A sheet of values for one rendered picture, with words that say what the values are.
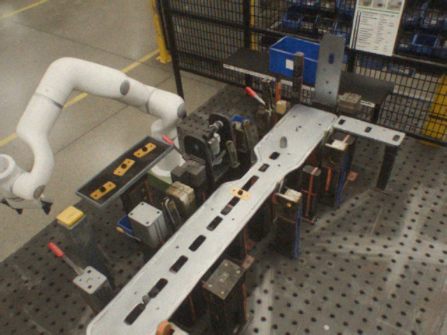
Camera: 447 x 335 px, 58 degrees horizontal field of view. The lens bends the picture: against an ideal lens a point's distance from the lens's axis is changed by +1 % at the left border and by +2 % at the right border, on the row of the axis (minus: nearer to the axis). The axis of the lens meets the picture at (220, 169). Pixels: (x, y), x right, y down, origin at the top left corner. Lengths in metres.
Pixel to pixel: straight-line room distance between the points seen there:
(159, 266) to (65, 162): 2.34
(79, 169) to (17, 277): 1.67
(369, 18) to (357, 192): 0.81
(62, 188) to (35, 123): 2.04
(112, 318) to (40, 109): 0.66
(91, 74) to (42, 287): 0.91
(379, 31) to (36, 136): 1.56
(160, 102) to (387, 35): 1.10
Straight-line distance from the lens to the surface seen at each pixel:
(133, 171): 1.47
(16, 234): 3.17
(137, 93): 1.60
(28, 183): 1.30
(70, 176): 3.42
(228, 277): 1.28
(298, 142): 1.77
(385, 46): 2.14
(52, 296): 1.82
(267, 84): 1.79
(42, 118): 1.34
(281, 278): 1.67
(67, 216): 1.40
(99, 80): 1.41
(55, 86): 1.35
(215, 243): 1.39
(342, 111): 1.99
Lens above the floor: 2.10
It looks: 42 degrees down
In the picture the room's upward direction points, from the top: 6 degrees counter-clockwise
